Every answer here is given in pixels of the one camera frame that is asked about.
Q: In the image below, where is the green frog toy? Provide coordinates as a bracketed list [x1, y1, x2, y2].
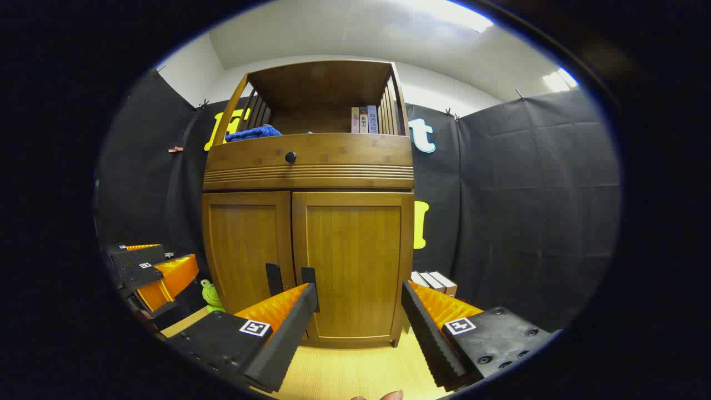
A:
[200, 279, 226, 313]

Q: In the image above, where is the grey-brown book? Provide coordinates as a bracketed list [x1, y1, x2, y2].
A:
[419, 271, 445, 293]

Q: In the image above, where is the wooden double-door shoe cabinet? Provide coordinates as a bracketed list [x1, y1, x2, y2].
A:
[201, 59, 415, 349]

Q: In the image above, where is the black backdrop cloth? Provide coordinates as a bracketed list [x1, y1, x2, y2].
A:
[94, 69, 622, 334]

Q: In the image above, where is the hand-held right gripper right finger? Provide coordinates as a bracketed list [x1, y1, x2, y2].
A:
[401, 281, 556, 391]

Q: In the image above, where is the ceiling light panel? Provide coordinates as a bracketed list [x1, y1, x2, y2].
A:
[543, 68, 578, 92]

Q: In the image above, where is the blue cloth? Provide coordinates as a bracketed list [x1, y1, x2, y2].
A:
[225, 125, 283, 143]

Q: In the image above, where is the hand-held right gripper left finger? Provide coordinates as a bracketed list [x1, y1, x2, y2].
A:
[165, 282, 321, 394]

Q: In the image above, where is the brown book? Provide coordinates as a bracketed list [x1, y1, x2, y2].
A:
[429, 271, 458, 298]

